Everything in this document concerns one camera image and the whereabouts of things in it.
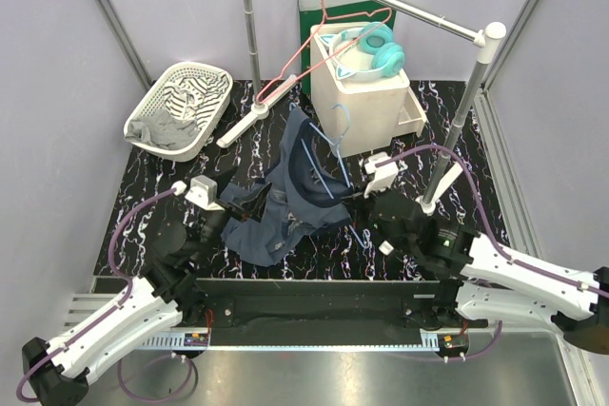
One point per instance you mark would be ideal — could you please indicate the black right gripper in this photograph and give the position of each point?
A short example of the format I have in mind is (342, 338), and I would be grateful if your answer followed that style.
(359, 199)

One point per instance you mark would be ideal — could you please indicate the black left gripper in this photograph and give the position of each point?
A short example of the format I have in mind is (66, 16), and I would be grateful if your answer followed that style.
(253, 208)

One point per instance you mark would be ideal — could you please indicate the blue tank top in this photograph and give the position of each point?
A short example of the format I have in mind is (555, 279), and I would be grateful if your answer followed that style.
(303, 200)

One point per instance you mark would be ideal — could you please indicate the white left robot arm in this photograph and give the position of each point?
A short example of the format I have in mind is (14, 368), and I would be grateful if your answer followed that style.
(60, 370)

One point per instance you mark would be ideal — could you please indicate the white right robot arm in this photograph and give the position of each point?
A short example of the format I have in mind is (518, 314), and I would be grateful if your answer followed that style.
(485, 279)

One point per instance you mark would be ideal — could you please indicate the white drawer box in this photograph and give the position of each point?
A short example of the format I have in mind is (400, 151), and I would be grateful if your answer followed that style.
(361, 117)

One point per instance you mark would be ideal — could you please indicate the black marbled table mat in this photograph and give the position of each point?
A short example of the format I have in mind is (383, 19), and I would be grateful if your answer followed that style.
(343, 254)

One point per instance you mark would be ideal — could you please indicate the white perforated laundry basket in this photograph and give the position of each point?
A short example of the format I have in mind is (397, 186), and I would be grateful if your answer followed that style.
(153, 102)

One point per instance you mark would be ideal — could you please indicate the grey cloth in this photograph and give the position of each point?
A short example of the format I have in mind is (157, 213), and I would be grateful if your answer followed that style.
(161, 130)

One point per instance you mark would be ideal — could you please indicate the striped black white cloth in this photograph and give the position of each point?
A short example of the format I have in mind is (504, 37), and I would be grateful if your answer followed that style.
(195, 98)

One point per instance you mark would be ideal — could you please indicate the teal cat-ear headphones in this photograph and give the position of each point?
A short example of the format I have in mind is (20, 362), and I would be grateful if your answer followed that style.
(375, 39)

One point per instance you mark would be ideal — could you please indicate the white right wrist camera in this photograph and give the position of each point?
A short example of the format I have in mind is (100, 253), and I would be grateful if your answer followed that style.
(380, 178)

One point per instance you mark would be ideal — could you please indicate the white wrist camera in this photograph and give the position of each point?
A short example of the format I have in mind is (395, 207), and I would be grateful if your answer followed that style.
(203, 193)
(380, 178)

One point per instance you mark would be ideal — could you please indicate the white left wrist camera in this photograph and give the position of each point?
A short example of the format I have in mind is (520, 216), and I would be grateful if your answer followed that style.
(203, 193)

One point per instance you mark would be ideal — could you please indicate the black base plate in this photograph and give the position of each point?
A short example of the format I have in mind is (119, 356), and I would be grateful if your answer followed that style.
(430, 305)

